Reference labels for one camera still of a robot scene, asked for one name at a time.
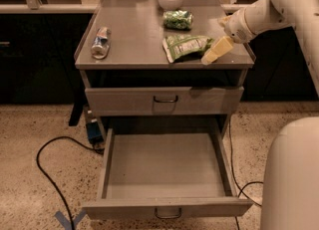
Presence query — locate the blue tape cross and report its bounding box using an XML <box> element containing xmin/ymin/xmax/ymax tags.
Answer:
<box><xmin>55</xmin><ymin>210</ymin><xmax>86</xmax><ymax>230</ymax></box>

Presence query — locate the closed grey top drawer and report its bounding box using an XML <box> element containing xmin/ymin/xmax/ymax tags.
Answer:
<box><xmin>86</xmin><ymin>87</ymin><xmax>243</xmax><ymax>116</ymax></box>

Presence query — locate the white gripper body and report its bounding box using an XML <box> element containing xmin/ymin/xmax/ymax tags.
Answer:
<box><xmin>224</xmin><ymin>8</ymin><xmax>255</xmax><ymax>44</ymax></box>

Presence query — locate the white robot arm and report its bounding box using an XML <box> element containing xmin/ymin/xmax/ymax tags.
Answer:
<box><xmin>201</xmin><ymin>0</ymin><xmax>319</xmax><ymax>230</ymax></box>

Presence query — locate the black cable right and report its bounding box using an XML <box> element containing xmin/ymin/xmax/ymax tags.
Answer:
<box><xmin>227</xmin><ymin>120</ymin><xmax>264</xmax><ymax>230</ymax></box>

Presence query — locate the grey drawer cabinet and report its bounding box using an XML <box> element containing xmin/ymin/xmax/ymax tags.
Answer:
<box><xmin>76</xmin><ymin>0</ymin><xmax>254</xmax><ymax>133</ymax></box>

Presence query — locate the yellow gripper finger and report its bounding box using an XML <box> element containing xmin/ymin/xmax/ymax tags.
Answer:
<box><xmin>217</xmin><ymin>15</ymin><xmax>231</xmax><ymax>28</ymax></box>
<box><xmin>201</xmin><ymin>36</ymin><xmax>234</xmax><ymax>65</ymax></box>

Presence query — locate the open grey middle drawer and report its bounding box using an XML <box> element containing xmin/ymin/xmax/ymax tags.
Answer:
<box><xmin>83</xmin><ymin>127</ymin><xmax>252</xmax><ymax>220</ymax></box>

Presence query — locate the long counter ledge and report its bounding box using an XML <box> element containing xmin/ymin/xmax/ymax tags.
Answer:
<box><xmin>0</xmin><ymin>3</ymin><xmax>250</xmax><ymax>15</ymax></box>

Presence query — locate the black cable left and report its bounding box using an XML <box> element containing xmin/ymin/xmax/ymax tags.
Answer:
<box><xmin>35</xmin><ymin>135</ymin><xmax>106</xmax><ymax>230</ymax></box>

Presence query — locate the blue power box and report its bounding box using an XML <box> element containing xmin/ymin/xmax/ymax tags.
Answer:
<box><xmin>86</xmin><ymin>121</ymin><xmax>103</xmax><ymax>144</ymax></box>

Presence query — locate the black cable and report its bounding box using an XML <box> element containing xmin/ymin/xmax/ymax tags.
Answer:
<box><xmin>227</xmin><ymin>120</ymin><xmax>264</xmax><ymax>230</ymax></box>
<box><xmin>35</xmin><ymin>135</ymin><xmax>106</xmax><ymax>230</ymax></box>

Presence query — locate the green jalapeno chip bag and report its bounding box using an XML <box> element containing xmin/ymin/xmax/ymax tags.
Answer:
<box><xmin>162</xmin><ymin>34</ymin><xmax>214</xmax><ymax>63</ymax></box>

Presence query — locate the green soda can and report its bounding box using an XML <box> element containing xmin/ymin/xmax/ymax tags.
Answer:
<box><xmin>162</xmin><ymin>10</ymin><xmax>193</xmax><ymax>30</ymax></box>

